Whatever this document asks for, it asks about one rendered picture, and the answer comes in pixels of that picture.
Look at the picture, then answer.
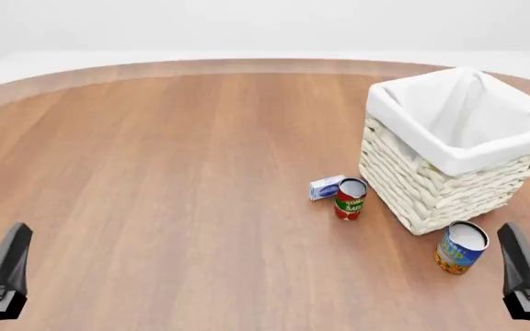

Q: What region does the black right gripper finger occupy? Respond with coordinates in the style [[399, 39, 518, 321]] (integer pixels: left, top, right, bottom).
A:
[[496, 222, 530, 296]]

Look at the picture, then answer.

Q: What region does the small white blue box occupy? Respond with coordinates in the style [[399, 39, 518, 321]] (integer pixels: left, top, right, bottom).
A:
[[309, 174, 346, 202]]

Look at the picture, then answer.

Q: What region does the white woven basket with liner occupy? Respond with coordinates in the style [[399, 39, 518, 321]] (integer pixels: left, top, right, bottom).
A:
[[358, 65, 530, 237]]

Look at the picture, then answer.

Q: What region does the red tomato sauce tin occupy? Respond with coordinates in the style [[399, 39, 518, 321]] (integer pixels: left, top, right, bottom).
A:
[[334, 177, 369, 222]]

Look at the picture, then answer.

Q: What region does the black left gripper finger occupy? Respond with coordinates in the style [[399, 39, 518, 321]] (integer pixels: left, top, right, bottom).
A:
[[0, 222, 34, 297]]

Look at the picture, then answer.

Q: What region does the blue alphabet soup tin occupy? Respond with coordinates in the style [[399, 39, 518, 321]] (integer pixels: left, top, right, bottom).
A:
[[433, 220, 490, 276]]

